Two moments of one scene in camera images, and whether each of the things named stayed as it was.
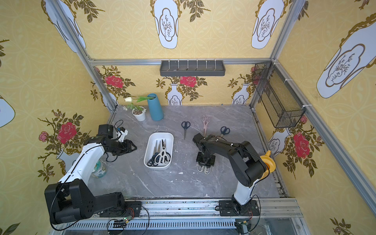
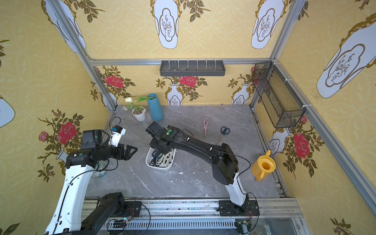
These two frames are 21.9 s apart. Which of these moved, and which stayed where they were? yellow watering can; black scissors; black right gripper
Moved: black right gripper
Stayed: black scissors; yellow watering can
